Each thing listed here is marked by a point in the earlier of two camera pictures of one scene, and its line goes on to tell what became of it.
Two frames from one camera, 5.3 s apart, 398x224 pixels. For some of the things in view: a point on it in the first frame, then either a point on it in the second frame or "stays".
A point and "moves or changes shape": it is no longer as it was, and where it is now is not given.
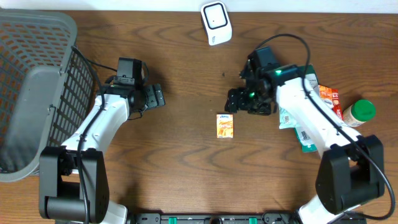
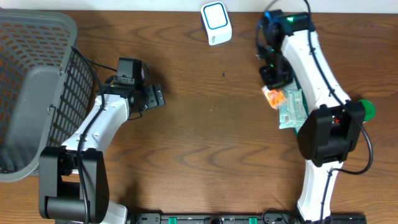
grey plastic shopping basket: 46,87 stays
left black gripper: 152,101 stays
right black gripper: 236,100 to 269,80
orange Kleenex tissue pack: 224,126 moves or changes shape
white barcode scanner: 217,22 stays
